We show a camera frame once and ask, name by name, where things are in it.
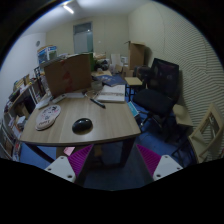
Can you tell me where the gripper white and purple left finger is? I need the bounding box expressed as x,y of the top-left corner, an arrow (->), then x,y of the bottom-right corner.
46,145 -> 93,183

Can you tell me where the gripper white and purple right finger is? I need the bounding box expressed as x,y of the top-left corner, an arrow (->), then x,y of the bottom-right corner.
137,144 -> 182,181

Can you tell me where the black computer mouse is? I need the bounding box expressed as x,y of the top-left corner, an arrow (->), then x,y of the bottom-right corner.
72,118 -> 92,133

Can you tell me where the pink paper note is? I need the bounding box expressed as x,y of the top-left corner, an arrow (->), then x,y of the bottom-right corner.
64,147 -> 74,156

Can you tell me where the wooden desk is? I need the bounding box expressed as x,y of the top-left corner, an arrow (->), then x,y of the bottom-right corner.
20,93 -> 141,167

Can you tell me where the wooden folding chair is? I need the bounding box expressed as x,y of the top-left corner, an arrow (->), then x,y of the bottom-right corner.
188,103 -> 224,163

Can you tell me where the black pen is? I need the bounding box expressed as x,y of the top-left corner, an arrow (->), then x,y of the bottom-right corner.
90,98 -> 106,109

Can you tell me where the white remote control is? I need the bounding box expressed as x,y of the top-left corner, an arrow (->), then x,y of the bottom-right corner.
52,94 -> 66,104

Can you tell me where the shelf with books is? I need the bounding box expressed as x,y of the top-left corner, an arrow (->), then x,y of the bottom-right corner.
0,67 -> 45,161

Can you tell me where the white book stack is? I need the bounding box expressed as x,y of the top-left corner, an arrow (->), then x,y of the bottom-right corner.
96,85 -> 125,103

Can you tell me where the small wooden stool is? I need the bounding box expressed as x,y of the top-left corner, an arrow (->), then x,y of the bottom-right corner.
125,77 -> 142,98

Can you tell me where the black office chair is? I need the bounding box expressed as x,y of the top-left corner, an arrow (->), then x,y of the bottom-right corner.
133,58 -> 180,129

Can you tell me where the large brown cardboard box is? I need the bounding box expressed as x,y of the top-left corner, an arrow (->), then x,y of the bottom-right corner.
44,54 -> 92,97

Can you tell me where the blue book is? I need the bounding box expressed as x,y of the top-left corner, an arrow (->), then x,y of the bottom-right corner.
93,75 -> 126,87

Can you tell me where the tall open cardboard box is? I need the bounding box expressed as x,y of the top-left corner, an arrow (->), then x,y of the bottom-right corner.
126,41 -> 145,70

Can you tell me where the grey door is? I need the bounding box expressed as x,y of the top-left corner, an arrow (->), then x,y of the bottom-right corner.
73,22 -> 93,54

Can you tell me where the ceiling light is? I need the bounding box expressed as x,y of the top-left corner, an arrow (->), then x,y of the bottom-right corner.
63,5 -> 74,14

